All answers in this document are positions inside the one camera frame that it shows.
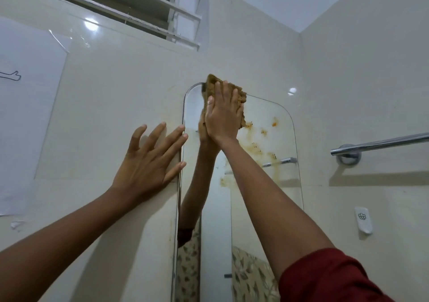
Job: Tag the person's left hand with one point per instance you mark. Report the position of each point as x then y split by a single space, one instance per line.
144 173

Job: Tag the person's left thumb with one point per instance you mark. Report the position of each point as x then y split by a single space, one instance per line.
176 171

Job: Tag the person's left little finger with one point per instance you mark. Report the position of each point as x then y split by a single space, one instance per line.
137 137

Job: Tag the person's left middle finger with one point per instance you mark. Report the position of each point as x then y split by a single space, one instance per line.
171 141

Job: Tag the dark red sleeve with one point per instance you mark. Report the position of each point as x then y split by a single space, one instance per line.
328 278

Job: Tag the person's left forearm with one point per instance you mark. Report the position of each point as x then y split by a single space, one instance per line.
67 238

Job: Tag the person's right forearm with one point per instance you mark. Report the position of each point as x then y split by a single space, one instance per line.
268 204

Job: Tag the white louvre window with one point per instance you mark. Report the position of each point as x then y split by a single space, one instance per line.
134 0

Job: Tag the person's right hand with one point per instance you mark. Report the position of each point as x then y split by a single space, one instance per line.
223 117

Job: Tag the white paper sheet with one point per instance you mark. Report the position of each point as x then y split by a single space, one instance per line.
26 117

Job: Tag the person's right middle finger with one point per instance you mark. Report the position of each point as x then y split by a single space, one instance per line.
226 92

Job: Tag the person's right thumb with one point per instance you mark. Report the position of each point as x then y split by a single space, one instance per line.
209 106

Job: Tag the person's right little finger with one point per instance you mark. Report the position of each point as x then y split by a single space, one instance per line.
240 110

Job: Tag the white tape scrap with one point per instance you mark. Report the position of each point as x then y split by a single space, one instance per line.
16 225

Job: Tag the brown cleaning cloth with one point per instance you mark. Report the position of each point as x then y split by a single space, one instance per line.
210 83

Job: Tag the chrome towel bar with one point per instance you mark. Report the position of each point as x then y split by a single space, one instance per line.
385 143

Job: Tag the white adhesive wall hook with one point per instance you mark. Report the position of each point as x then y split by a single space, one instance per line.
363 219

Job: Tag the frameless stained wall mirror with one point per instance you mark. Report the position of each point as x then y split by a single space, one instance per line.
268 218

